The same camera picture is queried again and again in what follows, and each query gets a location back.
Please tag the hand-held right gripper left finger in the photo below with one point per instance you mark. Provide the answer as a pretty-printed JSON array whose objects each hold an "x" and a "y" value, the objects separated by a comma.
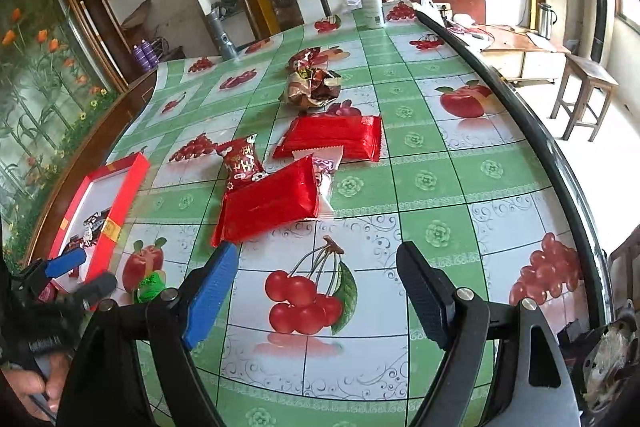
[{"x": 210, "y": 297}]

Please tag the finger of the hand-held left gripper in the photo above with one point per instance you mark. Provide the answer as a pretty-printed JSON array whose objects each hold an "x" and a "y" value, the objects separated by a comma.
[
  {"x": 95, "y": 289},
  {"x": 62, "y": 264}
]

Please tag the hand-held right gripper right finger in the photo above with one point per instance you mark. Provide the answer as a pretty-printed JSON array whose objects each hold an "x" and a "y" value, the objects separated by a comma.
[{"x": 430, "y": 302}]

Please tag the black snack packet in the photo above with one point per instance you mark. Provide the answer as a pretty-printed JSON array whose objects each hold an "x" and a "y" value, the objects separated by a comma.
[{"x": 92, "y": 227}]

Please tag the green snack packet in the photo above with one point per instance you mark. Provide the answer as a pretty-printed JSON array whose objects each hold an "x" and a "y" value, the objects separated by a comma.
[{"x": 150, "y": 287}]

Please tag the red cardboard box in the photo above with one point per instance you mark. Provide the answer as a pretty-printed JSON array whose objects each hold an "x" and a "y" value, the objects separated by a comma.
[{"x": 125, "y": 192}]

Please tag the large red snack packet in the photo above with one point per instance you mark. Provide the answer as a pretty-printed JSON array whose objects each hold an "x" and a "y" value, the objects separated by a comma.
[
  {"x": 330, "y": 134},
  {"x": 270, "y": 202}
]

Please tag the small red snack packet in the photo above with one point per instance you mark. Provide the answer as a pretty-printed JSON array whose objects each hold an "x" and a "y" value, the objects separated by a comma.
[{"x": 242, "y": 162}]

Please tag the white pink snack packet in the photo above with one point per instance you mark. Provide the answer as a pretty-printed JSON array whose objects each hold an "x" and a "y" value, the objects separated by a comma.
[{"x": 325, "y": 172}]

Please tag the pile of brown candy wrappers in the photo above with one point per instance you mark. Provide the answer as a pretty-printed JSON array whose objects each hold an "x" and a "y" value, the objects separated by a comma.
[{"x": 307, "y": 89}]

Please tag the dark red candy packet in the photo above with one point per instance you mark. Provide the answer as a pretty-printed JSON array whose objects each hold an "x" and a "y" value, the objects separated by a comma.
[{"x": 305, "y": 57}]

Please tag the person's left hand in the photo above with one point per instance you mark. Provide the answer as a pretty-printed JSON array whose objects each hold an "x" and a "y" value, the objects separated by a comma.
[{"x": 25, "y": 389}]

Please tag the fruit print tablecloth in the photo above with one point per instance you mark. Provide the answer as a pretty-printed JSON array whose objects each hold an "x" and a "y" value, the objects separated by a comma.
[{"x": 440, "y": 187}]

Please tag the grey flashlight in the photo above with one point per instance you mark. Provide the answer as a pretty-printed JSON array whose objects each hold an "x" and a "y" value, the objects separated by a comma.
[{"x": 222, "y": 34}]

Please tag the low wooden cabinet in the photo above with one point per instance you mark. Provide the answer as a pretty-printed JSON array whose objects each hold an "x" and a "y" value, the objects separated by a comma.
[{"x": 530, "y": 57}]

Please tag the wooden stool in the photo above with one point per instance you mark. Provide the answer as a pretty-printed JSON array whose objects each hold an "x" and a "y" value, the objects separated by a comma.
[{"x": 590, "y": 69}]

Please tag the steel kettle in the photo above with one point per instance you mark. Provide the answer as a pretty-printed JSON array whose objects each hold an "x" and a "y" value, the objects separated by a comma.
[{"x": 546, "y": 19}]

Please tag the flower wall poster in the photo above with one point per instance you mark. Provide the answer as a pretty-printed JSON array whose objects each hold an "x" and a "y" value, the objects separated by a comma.
[{"x": 35, "y": 107}]

